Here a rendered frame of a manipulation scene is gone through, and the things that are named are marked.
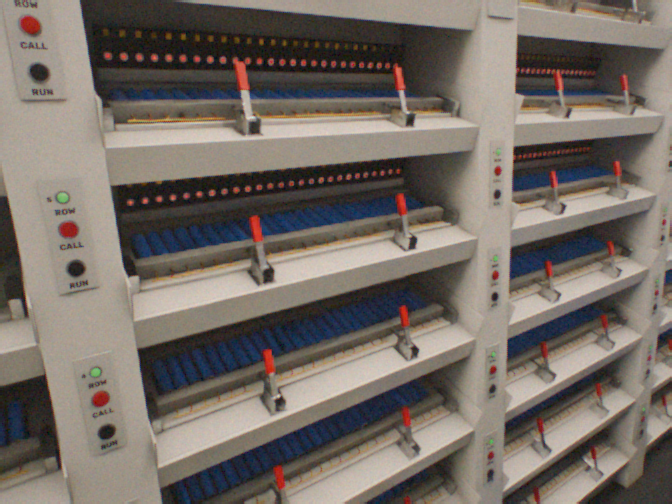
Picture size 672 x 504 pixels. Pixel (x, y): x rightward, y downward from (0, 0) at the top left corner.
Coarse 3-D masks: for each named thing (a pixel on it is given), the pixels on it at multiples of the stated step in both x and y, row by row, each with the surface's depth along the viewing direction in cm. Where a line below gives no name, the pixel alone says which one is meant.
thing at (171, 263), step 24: (384, 216) 83; (408, 216) 85; (432, 216) 88; (264, 240) 70; (288, 240) 72; (312, 240) 75; (336, 240) 78; (144, 264) 61; (168, 264) 63; (192, 264) 65; (216, 264) 67
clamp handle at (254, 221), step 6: (252, 222) 64; (258, 222) 65; (252, 228) 64; (258, 228) 65; (252, 234) 65; (258, 234) 65; (258, 240) 65; (258, 246) 65; (258, 252) 65; (258, 258) 65; (264, 258) 65; (258, 264) 65; (264, 264) 65
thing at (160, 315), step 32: (288, 192) 82; (320, 192) 86; (416, 192) 98; (448, 192) 90; (416, 224) 87; (480, 224) 85; (128, 256) 61; (320, 256) 73; (352, 256) 74; (384, 256) 76; (416, 256) 79; (448, 256) 84; (128, 288) 53; (192, 288) 62; (224, 288) 63; (256, 288) 64; (288, 288) 66; (320, 288) 70; (352, 288) 74; (160, 320) 57; (192, 320) 60; (224, 320) 63
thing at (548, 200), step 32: (544, 160) 121; (576, 160) 130; (608, 160) 131; (512, 192) 102; (544, 192) 106; (576, 192) 115; (608, 192) 117; (640, 192) 122; (512, 224) 91; (544, 224) 98; (576, 224) 106
